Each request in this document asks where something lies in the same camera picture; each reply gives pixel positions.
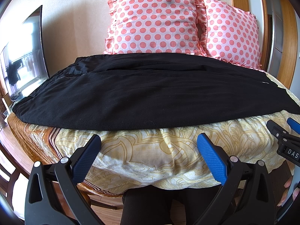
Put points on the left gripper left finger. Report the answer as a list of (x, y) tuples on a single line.
[(41, 203)]

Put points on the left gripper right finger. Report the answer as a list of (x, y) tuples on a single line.
[(246, 195)]

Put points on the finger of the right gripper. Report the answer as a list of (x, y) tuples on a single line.
[(294, 125), (285, 139)]

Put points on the black pants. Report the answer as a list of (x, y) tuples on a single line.
[(151, 90)]

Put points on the wooden chair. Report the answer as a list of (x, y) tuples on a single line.
[(14, 181)]

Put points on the yellow patterned bedspread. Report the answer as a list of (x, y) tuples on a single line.
[(163, 157)]

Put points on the person's black clothed leg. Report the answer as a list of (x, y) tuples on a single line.
[(152, 205)]

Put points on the right pink polka dot pillow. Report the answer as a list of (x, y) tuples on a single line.
[(229, 33)]

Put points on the pink polka dot pillow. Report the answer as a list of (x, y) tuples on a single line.
[(229, 33), (153, 26)]

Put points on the left pink polka dot pillow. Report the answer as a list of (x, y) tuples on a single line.
[(153, 26)]

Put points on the wall mirror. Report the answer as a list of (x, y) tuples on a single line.
[(23, 64)]

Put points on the wooden door frame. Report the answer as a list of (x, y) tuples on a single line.
[(278, 34)]

